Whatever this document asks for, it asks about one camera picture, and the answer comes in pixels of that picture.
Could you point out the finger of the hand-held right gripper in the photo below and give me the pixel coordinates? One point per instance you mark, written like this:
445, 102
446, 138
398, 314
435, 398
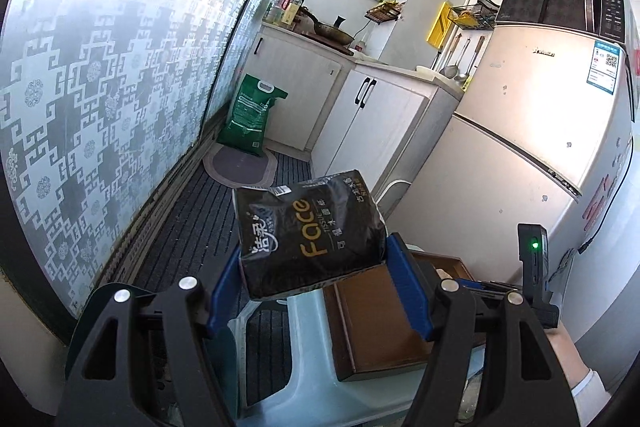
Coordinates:
495, 286

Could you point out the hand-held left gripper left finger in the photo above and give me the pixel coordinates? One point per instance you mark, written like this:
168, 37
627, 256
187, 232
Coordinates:
222, 292

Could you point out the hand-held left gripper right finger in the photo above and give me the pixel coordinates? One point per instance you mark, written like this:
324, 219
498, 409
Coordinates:
410, 287

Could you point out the brown wooden tray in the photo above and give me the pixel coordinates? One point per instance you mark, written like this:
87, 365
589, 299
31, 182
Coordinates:
380, 317

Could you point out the black tissue pack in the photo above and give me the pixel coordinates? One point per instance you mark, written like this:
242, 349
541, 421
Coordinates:
300, 237

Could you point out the person's right forearm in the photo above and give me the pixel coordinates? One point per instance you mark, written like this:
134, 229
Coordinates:
570, 357

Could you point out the grey striped floor rug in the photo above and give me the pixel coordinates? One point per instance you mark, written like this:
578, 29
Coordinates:
200, 227

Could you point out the white folded stool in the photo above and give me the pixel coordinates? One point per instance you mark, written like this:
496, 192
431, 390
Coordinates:
395, 194

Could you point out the red fridge stickers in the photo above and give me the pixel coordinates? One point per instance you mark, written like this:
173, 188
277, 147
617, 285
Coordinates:
600, 197

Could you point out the light blue plastic stool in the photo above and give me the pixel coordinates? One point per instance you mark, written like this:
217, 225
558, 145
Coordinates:
310, 357

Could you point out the pale pink fridge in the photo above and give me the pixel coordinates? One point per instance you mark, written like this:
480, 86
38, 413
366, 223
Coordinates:
500, 147

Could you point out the grey oval mat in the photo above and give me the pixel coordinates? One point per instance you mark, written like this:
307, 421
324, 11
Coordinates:
240, 167

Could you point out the white two-door cabinet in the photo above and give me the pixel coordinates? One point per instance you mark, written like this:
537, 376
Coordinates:
380, 127

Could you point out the green rice bag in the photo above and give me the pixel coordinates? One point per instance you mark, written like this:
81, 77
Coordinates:
250, 117

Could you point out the blue label sticker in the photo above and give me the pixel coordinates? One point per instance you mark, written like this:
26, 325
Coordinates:
605, 67

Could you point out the white cabinet under stove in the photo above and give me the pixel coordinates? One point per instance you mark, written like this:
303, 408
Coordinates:
295, 92

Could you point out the hanging metal ladle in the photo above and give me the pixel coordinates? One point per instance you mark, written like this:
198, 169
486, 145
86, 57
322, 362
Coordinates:
450, 71

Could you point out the patterned frosted sliding door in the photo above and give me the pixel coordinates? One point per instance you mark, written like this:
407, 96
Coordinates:
110, 107

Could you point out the hanging spatula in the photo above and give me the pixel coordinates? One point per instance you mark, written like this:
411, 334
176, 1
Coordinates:
448, 52

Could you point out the small white bottle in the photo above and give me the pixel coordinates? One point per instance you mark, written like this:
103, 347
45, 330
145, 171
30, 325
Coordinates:
361, 46

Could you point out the dark stovetop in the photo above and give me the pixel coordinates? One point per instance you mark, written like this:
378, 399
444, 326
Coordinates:
325, 44

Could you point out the yellow cutting board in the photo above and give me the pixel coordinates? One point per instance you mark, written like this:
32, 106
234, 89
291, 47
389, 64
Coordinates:
439, 24

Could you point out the black microwave oven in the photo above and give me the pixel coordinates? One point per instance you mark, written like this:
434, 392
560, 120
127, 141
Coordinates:
550, 4

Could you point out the frying pan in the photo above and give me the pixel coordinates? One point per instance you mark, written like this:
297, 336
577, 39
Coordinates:
335, 34

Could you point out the clear bottle with red cap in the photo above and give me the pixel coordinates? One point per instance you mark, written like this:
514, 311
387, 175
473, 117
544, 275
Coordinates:
282, 9

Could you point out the yellow oil bottle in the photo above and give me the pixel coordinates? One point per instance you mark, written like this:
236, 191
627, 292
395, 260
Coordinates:
294, 12

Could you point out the wall spice rack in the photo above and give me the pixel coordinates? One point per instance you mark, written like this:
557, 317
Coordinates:
382, 12

